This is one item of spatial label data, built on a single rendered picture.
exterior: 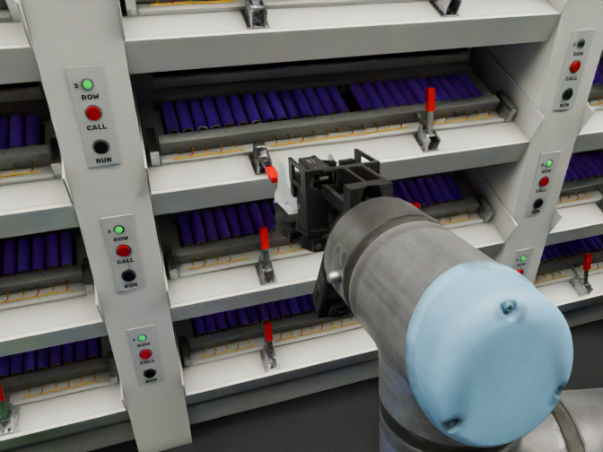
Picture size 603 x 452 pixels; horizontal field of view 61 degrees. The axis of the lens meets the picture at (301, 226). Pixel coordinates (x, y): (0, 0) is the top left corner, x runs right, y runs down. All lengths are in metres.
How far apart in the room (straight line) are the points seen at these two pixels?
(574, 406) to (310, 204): 0.25
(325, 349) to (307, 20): 0.59
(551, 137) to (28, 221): 0.80
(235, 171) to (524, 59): 0.50
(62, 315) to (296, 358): 0.41
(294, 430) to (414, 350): 0.78
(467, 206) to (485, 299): 0.74
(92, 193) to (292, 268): 0.34
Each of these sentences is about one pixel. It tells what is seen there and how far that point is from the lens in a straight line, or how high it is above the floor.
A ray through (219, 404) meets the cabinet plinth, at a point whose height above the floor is 0.04.
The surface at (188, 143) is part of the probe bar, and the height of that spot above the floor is 0.56.
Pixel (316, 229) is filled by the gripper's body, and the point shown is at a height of 0.60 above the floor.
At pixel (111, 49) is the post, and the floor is 0.71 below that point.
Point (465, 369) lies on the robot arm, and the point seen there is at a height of 0.65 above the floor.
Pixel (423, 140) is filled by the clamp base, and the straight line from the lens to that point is 0.83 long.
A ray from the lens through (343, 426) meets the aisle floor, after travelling 1.06.
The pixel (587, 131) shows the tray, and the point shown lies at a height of 0.52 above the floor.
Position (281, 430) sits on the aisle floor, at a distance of 1.05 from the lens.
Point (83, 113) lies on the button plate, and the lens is 0.67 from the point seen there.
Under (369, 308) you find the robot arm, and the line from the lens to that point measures 0.33.
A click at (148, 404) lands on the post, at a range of 0.96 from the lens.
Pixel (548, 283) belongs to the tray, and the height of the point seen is 0.15.
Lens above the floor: 0.84
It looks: 31 degrees down
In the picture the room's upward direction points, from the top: straight up
